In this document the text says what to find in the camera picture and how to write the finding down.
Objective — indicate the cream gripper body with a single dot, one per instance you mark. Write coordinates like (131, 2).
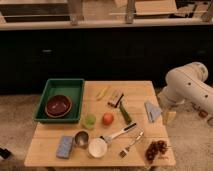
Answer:
(168, 116)

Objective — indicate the light blue towel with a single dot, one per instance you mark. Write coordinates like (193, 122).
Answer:
(153, 111)

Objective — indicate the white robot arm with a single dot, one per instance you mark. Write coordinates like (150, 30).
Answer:
(187, 82)

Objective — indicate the white measuring cup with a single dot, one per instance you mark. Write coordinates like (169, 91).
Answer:
(98, 147)

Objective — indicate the green plastic cup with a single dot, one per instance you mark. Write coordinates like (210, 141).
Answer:
(89, 121)

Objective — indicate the metal cup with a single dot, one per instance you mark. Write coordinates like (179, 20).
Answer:
(81, 139)

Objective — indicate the dark red grapes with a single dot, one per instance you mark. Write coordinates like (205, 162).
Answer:
(154, 148)

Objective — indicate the green cucumber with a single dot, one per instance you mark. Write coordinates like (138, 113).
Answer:
(125, 114)

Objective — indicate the wooden table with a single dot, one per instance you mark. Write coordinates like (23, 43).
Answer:
(42, 151)

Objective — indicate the brown scrub brush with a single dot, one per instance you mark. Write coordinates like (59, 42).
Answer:
(115, 98)

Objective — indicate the silver fork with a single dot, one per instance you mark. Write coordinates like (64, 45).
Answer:
(126, 150)

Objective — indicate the orange tomato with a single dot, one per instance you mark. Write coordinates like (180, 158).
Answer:
(107, 119)

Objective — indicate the yellow banana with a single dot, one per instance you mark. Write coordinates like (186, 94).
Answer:
(102, 93)

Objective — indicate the green plastic tray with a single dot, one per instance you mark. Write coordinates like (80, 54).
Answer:
(73, 88)

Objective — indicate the blue sponge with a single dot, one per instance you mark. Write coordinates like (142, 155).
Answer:
(65, 147)

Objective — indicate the dark red bowl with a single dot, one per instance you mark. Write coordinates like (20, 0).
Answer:
(58, 106)

